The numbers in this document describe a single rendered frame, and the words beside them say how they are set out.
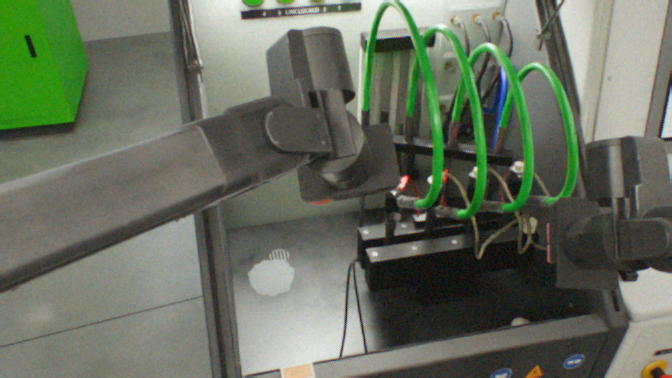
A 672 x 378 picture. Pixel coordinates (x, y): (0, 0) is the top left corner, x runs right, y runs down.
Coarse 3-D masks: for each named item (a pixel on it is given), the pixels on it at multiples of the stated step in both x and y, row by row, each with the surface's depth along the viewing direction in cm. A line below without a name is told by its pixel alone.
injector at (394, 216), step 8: (400, 184) 100; (392, 200) 100; (384, 208) 103; (392, 208) 102; (392, 216) 101; (400, 216) 101; (392, 224) 104; (392, 232) 106; (384, 240) 108; (392, 240) 107
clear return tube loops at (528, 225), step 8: (488, 168) 103; (448, 176) 101; (496, 176) 103; (536, 176) 103; (504, 184) 102; (464, 192) 100; (512, 200) 100; (472, 216) 98; (520, 216) 98; (528, 216) 108; (512, 224) 106; (520, 224) 98; (528, 224) 106; (520, 232) 98; (528, 232) 106; (488, 240) 104; (520, 240) 99; (528, 240) 105; (520, 248) 100; (544, 248) 104; (480, 256) 100
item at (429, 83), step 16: (384, 0) 89; (416, 32) 79; (368, 48) 103; (416, 48) 78; (368, 64) 105; (368, 80) 108; (432, 80) 76; (368, 96) 110; (432, 96) 75; (368, 112) 113; (432, 112) 75; (432, 128) 76; (432, 192) 79
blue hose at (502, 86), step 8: (504, 72) 112; (504, 80) 111; (496, 88) 117; (504, 88) 111; (496, 96) 118; (504, 96) 112; (496, 104) 119; (504, 104) 112; (488, 112) 123; (496, 128) 116
